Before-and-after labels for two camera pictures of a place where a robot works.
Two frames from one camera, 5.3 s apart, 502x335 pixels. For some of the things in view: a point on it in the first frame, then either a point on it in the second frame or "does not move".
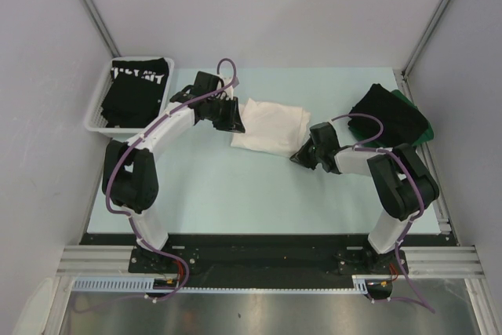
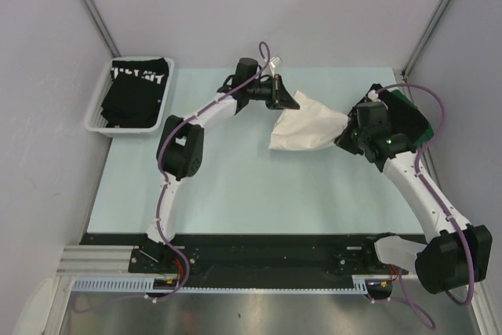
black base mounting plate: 270,256 does not move
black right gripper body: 309,154 -> 352,137
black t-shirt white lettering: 132,98 does not move
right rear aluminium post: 436,16 does not move
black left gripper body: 222,113 -> 272,88
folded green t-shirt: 429,132 does not move
